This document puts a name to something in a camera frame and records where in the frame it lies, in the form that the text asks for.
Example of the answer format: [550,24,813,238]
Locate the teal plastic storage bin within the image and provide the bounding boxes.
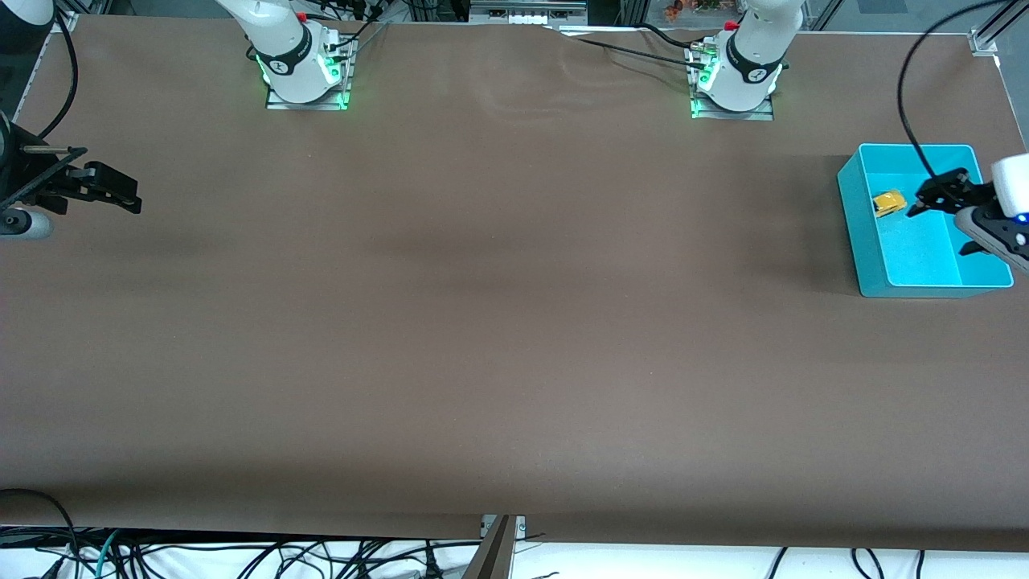
[837,143,1015,299]

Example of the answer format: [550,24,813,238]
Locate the colourful background items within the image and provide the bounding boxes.
[663,0,744,18]

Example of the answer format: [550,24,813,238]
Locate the brown table cover cloth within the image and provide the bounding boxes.
[0,14,1029,554]

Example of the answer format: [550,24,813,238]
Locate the grey background device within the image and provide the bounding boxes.
[470,0,588,25]

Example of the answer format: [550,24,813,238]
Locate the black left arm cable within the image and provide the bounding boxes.
[898,0,1029,184]

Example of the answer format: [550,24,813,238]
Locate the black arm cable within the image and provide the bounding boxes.
[36,12,79,142]
[898,0,1029,184]

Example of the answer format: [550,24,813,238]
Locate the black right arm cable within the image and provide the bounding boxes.
[36,12,79,142]

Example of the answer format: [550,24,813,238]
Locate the aluminium diagonal frame rail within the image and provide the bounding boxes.
[977,0,1029,45]

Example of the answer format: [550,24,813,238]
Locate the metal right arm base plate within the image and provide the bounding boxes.
[265,36,355,111]

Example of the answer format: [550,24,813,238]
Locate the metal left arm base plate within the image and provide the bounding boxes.
[690,40,775,121]

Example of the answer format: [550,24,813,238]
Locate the black base connector cables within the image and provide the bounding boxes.
[318,0,391,59]

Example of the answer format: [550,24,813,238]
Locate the thin black table cable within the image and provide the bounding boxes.
[639,23,702,52]
[559,34,708,73]

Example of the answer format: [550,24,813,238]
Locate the black floor cable loop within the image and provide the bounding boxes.
[0,488,81,579]

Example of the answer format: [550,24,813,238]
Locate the teal floor cable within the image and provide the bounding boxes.
[95,529,123,579]

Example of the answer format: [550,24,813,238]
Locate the aluminium frame post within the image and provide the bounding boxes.
[462,515,515,579]

